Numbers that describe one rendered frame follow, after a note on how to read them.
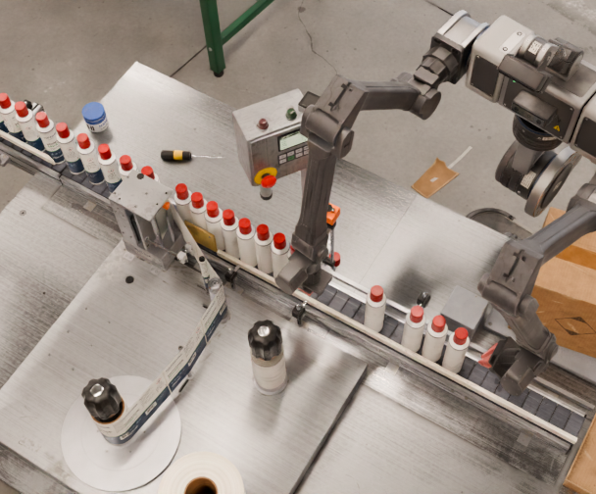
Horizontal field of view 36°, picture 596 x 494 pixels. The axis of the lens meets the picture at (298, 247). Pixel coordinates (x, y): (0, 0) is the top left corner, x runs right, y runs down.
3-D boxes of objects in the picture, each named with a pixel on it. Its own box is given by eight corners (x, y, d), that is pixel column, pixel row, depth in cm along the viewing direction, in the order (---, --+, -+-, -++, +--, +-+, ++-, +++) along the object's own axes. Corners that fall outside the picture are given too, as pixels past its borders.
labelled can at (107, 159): (105, 191, 273) (90, 150, 255) (116, 178, 275) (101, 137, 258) (119, 199, 272) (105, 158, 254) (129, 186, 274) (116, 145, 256)
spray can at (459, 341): (438, 369, 242) (447, 336, 224) (447, 353, 244) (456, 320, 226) (456, 378, 240) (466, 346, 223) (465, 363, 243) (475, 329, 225)
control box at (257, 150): (237, 159, 228) (230, 111, 212) (300, 136, 231) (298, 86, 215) (253, 190, 223) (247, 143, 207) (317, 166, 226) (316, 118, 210)
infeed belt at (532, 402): (64, 180, 280) (60, 172, 277) (80, 161, 284) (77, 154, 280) (569, 450, 234) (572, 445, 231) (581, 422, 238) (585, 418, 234)
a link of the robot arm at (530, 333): (536, 291, 175) (488, 266, 180) (521, 317, 174) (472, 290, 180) (565, 344, 212) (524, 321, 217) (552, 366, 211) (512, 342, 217)
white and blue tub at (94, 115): (85, 118, 294) (80, 104, 288) (107, 114, 294) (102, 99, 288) (88, 134, 290) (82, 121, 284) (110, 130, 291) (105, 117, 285)
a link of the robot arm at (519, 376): (560, 341, 209) (526, 322, 213) (532, 373, 204) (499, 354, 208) (553, 371, 218) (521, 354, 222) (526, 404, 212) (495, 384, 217)
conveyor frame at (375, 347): (62, 185, 281) (58, 176, 277) (83, 160, 285) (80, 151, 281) (567, 456, 234) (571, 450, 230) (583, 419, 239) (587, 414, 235)
